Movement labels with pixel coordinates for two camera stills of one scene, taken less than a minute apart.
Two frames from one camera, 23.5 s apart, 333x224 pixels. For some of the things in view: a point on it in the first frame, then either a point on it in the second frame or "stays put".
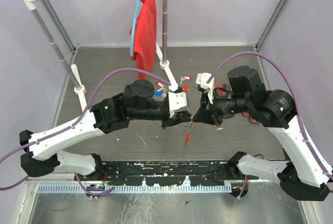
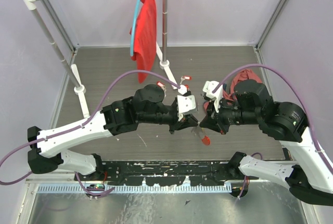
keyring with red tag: [187, 130] → [205, 140]
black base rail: [168, 173] stays put
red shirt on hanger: [145, 41] stays put
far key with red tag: [185, 77] stays put
